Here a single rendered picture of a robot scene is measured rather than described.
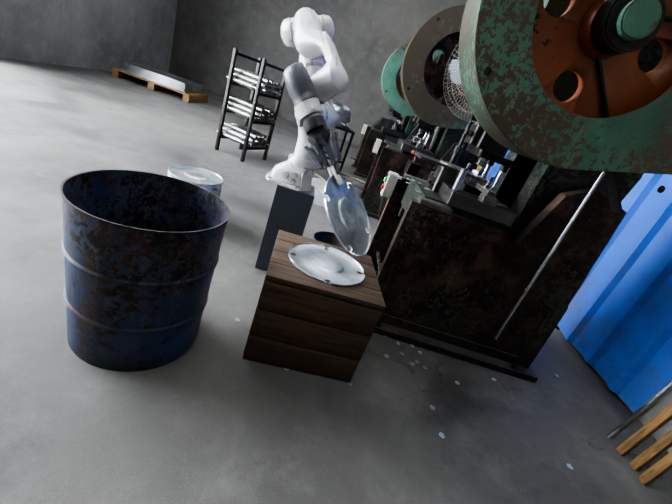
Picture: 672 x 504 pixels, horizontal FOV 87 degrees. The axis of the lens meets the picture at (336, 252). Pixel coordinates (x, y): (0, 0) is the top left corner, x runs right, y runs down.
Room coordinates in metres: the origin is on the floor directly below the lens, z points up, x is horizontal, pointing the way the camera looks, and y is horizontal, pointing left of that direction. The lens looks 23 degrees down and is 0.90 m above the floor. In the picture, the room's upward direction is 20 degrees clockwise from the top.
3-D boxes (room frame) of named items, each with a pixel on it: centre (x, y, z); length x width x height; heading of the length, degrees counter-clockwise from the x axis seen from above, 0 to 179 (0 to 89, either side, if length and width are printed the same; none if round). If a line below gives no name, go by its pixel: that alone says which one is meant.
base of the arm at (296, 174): (1.65, 0.33, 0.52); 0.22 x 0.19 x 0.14; 102
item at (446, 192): (1.72, -0.49, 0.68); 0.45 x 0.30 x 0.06; 5
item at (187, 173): (1.87, 0.89, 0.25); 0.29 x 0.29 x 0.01
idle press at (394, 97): (5.23, -0.46, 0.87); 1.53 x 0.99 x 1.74; 98
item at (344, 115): (4.66, 0.55, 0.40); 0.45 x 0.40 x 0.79; 17
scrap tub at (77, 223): (0.90, 0.54, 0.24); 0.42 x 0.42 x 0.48
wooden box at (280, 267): (1.16, 0.02, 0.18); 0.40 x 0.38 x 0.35; 101
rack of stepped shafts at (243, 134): (3.66, 1.31, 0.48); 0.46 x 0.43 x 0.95; 75
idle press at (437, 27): (3.48, -0.69, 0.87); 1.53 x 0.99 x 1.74; 93
